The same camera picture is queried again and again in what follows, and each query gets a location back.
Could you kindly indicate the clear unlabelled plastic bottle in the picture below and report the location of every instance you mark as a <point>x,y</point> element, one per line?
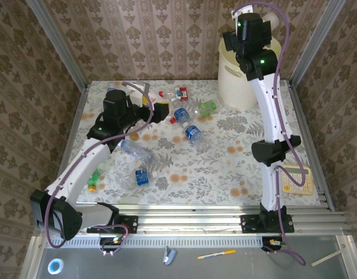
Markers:
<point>135,149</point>
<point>273,19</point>

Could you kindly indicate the clear bottle red cap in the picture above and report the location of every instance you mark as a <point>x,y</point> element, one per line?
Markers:
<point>160,93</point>

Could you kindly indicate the blue label bottle red cap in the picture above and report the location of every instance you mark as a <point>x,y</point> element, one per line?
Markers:
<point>181,114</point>

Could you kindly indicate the clear bottle blue white-text label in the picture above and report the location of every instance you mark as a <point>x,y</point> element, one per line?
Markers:
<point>111,90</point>

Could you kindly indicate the red white small box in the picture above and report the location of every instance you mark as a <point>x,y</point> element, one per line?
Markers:
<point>181,93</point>

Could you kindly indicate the clear bottle green label white cap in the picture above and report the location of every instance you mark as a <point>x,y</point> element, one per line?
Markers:
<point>103,167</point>

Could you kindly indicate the blue label bottle white cap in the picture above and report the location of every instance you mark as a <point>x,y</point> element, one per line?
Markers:
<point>142,177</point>

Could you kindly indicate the green bottle orange cap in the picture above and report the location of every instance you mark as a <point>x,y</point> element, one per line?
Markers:
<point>94,178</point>

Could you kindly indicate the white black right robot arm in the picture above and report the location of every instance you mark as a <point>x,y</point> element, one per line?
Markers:
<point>268,116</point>

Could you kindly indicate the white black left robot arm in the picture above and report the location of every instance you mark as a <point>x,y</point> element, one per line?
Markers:
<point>79,171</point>

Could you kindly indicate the cream plastic bin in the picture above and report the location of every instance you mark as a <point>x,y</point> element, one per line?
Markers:
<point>233,87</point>

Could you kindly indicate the floral tablecloth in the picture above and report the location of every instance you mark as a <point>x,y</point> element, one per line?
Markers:
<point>196,174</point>

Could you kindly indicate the blue grey stapler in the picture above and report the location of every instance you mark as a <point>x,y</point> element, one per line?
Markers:
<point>169,255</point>

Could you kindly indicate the yellow calculator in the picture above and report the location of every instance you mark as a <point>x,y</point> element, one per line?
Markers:
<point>292,187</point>

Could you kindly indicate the white yellow marker pen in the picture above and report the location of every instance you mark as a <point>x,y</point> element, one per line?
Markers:
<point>216,254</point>

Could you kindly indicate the blue tape roll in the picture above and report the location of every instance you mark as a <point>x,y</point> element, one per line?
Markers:
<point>49,266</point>

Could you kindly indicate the wooden stick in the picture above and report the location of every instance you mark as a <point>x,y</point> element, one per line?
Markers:
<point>325,258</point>

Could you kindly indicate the aluminium frame post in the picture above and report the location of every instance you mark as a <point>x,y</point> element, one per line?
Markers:
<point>318,40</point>
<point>55,40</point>

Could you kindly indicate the aluminium mounting rail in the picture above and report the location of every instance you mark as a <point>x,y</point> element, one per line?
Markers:
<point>181,216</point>

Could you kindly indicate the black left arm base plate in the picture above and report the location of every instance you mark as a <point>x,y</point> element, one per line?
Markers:
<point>132,224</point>

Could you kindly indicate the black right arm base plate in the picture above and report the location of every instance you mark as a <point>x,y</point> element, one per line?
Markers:
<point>246,223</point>

